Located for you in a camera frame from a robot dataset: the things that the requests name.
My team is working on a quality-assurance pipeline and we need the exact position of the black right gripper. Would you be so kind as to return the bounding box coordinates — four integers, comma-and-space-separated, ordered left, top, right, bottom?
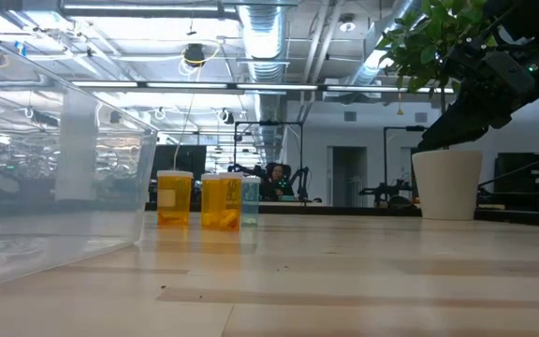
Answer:
416, 46, 539, 154

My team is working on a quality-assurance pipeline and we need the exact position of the teal pill bottle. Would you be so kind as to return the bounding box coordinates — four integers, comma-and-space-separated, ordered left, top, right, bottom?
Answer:
241, 176, 262, 228

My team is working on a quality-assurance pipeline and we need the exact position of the small amber pill bottle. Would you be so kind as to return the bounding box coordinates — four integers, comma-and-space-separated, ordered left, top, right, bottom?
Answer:
220, 171, 244, 231
200, 173, 224, 231

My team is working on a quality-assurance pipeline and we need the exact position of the large amber pill bottle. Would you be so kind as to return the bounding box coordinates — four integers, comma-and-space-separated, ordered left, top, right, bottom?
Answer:
156, 169, 195, 229

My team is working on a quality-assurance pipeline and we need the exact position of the clear plastic bin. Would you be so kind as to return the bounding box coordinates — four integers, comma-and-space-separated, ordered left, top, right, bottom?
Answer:
0, 27, 159, 292

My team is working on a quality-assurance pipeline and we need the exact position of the white plant pot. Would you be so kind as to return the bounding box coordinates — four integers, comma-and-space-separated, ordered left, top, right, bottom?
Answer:
412, 148, 484, 221

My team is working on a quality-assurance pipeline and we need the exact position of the black background cabinet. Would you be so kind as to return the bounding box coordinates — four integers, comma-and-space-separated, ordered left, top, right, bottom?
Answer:
493, 152, 539, 212

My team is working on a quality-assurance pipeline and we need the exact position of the green leafy potted plant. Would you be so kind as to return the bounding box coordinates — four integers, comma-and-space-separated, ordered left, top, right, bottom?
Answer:
375, 0, 500, 151

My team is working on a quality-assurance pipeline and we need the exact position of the person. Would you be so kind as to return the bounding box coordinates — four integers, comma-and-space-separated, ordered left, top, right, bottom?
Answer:
258, 162, 295, 201

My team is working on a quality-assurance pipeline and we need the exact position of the long LED light bar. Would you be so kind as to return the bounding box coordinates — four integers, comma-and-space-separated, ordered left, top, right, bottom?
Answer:
70, 81, 456, 95

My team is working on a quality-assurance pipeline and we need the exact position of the black background monitor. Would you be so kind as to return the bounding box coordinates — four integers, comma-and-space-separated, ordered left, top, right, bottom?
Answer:
151, 144, 208, 188

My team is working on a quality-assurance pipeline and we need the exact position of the black background gantry frame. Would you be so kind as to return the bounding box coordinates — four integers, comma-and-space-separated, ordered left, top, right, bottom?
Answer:
383, 125, 428, 207
233, 120, 305, 205

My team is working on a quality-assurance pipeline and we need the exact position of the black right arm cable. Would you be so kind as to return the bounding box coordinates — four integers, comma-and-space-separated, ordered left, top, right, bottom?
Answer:
477, 147, 539, 189

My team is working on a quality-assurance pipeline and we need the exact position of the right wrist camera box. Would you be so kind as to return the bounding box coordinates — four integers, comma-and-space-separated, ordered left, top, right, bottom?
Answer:
484, 50, 537, 97

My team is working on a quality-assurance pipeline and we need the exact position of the silver ventilation duct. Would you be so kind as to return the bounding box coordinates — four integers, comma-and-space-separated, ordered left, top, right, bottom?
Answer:
236, 4, 294, 165

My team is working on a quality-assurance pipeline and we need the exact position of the black ceiling-mounted camera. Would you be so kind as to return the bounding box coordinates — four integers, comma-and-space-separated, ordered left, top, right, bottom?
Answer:
182, 42, 207, 68

